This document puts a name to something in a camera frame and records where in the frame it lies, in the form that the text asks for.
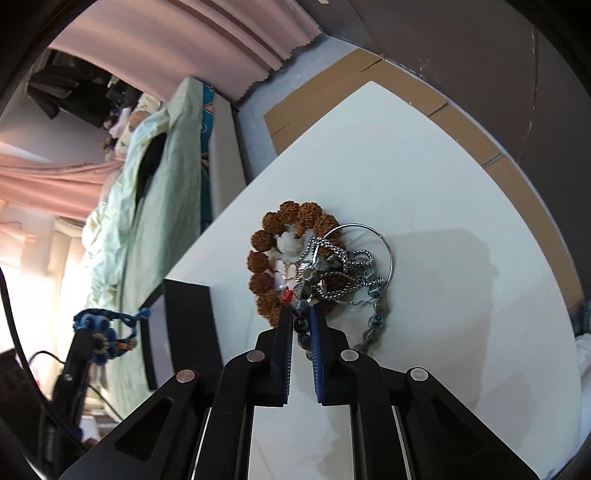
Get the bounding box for blue flower cord bracelet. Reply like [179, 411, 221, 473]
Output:
[74, 307, 153, 365]

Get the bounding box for beaded bracelets and trinkets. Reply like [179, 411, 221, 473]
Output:
[247, 200, 342, 330]

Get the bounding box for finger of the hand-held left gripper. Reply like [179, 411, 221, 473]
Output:
[51, 330, 95, 430]

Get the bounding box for black cable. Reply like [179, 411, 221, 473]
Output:
[0, 268, 122, 422]

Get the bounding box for green fleece blanket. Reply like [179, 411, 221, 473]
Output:
[60, 76, 206, 421]

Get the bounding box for pale green duvet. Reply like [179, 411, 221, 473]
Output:
[82, 108, 174, 296]

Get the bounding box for grey stone bead bracelet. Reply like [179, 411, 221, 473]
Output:
[291, 256, 391, 361]

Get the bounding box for flat brown cardboard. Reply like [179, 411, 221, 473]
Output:
[263, 48, 585, 315]

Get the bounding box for white bed base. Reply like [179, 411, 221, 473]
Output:
[210, 95, 252, 222]

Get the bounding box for black jewelry box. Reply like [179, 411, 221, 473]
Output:
[141, 278, 227, 392]

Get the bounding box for wide pink curtain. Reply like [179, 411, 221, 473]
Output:
[48, 0, 324, 102]

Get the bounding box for silver chain bracelet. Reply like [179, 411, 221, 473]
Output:
[295, 235, 384, 305]

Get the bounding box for cream printed pillow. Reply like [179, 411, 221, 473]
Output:
[111, 92, 162, 153]

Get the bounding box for narrow pink curtain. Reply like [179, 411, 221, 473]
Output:
[0, 154, 121, 222]

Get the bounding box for thin silver bangle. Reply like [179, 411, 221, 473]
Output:
[330, 223, 395, 289]

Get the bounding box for white carved pendant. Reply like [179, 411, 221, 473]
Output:
[274, 223, 308, 259]

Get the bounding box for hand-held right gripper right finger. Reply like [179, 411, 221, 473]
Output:
[310, 305, 541, 480]

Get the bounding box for dark clothes pile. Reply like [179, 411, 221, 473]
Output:
[28, 51, 139, 134]

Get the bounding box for teal printed bed sheet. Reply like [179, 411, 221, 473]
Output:
[198, 85, 218, 222]

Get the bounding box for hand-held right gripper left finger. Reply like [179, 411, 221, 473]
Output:
[59, 305, 296, 480]

